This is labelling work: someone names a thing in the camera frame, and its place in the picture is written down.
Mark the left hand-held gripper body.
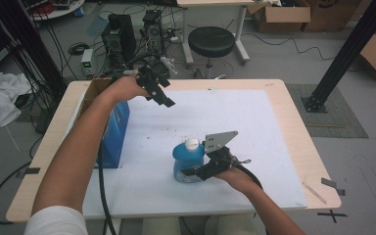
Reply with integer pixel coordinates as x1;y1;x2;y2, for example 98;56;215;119
122;54;179;82

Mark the blue cardboard box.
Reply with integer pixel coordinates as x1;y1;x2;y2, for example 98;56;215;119
76;77;131;169

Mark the black aluminium post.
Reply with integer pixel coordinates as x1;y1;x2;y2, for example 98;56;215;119
301;0;376;114

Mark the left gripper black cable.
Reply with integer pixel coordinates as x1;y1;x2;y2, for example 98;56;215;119
97;141;119;235

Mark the thin wooden stick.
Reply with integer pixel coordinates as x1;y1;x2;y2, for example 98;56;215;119
302;180;328;206

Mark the black round stool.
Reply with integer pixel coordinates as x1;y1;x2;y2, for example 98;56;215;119
187;25;237;79

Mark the person's left hand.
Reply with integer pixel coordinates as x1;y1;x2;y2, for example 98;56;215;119
108;74;152;104

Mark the grey tape strip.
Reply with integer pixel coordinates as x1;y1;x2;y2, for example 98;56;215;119
320;177;347;197
15;166;42;179

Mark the slim black computer tower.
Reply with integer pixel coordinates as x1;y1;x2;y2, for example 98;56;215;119
142;9;165;57

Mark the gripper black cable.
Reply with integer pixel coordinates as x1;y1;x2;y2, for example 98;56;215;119
97;141;119;235
231;157;265;191

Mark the black stand with cables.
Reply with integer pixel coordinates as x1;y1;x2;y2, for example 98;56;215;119
0;0;69;99

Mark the person's right hand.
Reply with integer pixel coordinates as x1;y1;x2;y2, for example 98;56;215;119
212;166;262;196

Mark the white desk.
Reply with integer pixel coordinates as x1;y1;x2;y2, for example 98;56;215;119
175;0;277;66

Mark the open brown cardboard box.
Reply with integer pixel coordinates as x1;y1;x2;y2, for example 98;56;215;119
247;0;312;33

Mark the grey floor mat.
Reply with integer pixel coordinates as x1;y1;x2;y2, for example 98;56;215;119
285;82;369;139

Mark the large closed cardboard box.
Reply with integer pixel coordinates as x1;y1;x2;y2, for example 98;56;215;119
302;0;362;33

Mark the white power supply unit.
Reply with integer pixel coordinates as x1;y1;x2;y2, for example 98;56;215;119
80;48;95;78

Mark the black tape cross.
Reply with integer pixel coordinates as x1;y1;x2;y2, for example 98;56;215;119
317;209;349;224

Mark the white cloth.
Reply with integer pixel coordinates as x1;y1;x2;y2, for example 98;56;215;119
0;70;33;131

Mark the round white table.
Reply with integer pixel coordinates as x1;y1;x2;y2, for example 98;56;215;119
22;0;86;22

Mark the white shirt sleeve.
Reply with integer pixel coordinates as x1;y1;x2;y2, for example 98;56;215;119
23;205;89;235

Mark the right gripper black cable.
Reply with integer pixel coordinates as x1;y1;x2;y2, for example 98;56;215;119
231;157;265;191

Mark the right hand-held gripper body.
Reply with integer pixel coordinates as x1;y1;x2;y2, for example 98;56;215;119
195;129;243;182

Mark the blue detergent bottle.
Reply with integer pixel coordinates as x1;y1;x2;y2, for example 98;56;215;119
171;137;208;184

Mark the long black floor cable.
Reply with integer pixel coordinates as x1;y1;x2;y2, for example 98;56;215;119
241;31;337;62

